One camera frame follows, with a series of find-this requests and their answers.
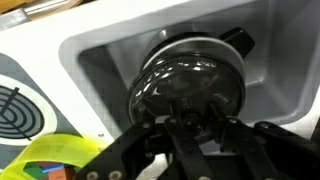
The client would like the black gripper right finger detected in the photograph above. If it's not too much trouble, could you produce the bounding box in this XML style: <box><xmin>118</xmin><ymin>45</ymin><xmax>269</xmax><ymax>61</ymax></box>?
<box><xmin>208</xmin><ymin>102</ymin><xmax>320</xmax><ymax>180</ymax></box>

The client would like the green toy pot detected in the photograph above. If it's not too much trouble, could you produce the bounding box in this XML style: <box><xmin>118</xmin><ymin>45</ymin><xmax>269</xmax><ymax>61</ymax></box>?
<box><xmin>0</xmin><ymin>134</ymin><xmax>108</xmax><ymax>180</ymax></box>

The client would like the small grey pot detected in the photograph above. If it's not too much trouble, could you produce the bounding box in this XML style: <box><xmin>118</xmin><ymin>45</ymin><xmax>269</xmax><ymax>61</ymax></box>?
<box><xmin>141</xmin><ymin>27</ymin><xmax>255</xmax><ymax>77</ymax></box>

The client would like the toy play kitchen unit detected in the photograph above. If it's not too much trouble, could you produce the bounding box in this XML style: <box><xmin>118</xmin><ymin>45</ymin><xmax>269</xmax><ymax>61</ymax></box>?
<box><xmin>0</xmin><ymin>0</ymin><xmax>320</xmax><ymax>180</ymax></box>

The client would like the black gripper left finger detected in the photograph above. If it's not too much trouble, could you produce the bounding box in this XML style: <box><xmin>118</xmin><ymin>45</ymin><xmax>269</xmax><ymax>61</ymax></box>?
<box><xmin>75</xmin><ymin>118</ymin><xmax>214</xmax><ymax>180</ymax></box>

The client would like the black glass pot lid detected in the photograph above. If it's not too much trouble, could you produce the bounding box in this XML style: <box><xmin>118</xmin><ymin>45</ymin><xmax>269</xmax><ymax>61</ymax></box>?
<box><xmin>127</xmin><ymin>54</ymin><xmax>245</xmax><ymax>124</ymax></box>

